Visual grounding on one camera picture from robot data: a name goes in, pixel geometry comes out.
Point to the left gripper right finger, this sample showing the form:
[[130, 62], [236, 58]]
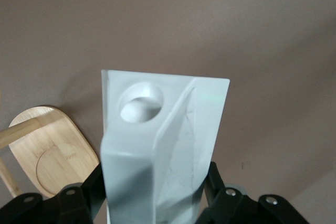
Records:
[[236, 205]]

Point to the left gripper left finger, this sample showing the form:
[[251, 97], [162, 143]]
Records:
[[65, 205]]

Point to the white angular cup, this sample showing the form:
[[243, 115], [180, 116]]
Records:
[[136, 155]]

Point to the wooden cup rack with pegs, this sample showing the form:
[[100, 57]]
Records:
[[65, 142]]

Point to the brown table cover sheet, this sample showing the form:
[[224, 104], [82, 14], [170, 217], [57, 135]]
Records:
[[236, 37]]

